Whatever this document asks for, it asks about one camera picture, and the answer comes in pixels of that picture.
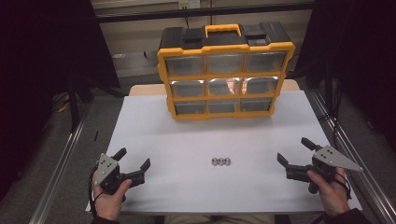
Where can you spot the yellow black organizer case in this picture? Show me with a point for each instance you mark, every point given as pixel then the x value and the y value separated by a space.
pixel 224 46

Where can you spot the white table sheet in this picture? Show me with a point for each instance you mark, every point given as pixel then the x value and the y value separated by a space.
pixel 186 186

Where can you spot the black curtain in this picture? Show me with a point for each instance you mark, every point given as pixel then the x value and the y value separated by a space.
pixel 358 46
pixel 37 62

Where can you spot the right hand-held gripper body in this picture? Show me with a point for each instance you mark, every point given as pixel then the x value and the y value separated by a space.
pixel 330 158

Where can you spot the black metal stand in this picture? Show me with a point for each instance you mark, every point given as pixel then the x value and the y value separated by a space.
pixel 73 105

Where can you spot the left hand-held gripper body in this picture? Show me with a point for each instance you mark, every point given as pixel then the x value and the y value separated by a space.
pixel 107 174

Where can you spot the grid of clear drawers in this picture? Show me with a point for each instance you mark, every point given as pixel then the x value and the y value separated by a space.
pixel 185 66

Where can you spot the small black floor object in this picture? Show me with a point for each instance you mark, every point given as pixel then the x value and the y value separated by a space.
pixel 96 135

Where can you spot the person's right hand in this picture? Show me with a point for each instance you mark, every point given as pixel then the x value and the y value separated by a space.
pixel 334 196

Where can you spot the person's left hand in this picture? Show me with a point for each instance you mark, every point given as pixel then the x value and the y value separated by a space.
pixel 107 205

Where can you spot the white wall outlet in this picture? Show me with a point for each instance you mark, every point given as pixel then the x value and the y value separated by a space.
pixel 190 4

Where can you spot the black horizontal bar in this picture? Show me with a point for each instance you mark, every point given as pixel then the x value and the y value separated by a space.
pixel 155 15

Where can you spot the aluminium floor rail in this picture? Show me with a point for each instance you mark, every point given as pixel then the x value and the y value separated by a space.
pixel 59 168
pixel 358 155

